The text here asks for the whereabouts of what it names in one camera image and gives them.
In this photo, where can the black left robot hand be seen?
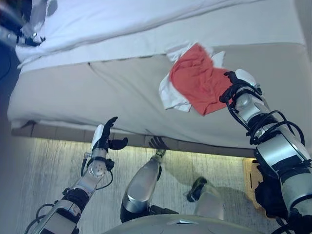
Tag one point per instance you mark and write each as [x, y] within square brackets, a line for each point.
[98, 136]

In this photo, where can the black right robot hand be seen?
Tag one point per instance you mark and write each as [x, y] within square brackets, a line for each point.
[246, 78]

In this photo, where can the orange-red garment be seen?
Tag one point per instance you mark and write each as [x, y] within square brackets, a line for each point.
[195, 80]

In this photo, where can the white garment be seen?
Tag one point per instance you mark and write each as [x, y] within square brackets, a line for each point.
[170, 97]

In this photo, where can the black mesh garment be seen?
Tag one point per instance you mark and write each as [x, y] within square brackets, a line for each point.
[268, 195]

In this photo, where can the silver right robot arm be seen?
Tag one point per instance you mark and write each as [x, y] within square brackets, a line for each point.
[280, 151]

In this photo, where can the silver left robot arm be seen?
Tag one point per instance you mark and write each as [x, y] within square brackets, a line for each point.
[85, 180]

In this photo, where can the bed with beige cover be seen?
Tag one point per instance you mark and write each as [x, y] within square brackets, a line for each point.
[97, 92]

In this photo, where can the tan wicker laundry basket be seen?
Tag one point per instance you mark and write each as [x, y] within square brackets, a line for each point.
[248, 180]

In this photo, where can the grey streaked area rug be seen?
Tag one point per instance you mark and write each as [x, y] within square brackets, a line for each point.
[48, 170]

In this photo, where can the silver left robot leg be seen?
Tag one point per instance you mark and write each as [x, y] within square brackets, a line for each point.
[141, 182]

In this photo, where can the silver robot leg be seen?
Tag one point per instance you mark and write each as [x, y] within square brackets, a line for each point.
[209, 202]
[141, 182]

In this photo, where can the white duvet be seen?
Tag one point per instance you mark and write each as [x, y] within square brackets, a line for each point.
[97, 24]

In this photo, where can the silver right robot leg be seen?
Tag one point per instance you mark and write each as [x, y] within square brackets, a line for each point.
[209, 202]

